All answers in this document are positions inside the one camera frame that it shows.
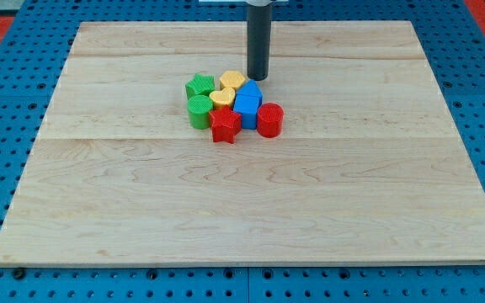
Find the green star block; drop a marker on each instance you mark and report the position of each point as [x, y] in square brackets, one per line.
[200, 85]

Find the light wooden board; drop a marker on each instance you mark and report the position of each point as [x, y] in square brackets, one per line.
[369, 168]

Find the yellow heart block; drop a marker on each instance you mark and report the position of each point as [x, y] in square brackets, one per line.
[223, 98]

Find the blue cube block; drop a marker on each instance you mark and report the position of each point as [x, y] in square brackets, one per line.
[247, 107]

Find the green cylinder block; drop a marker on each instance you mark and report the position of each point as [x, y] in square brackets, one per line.
[198, 108]

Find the yellow hexagon block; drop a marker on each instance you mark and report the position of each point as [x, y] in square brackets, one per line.
[232, 79]

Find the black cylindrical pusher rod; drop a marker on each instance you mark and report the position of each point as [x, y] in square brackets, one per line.
[259, 21]

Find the red star block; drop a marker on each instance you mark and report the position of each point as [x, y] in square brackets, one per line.
[225, 124]

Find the blue triangular prism block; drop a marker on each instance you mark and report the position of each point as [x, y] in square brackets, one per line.
[250, 88]

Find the red cylinder block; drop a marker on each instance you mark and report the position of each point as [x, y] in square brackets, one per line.
[270, 120]

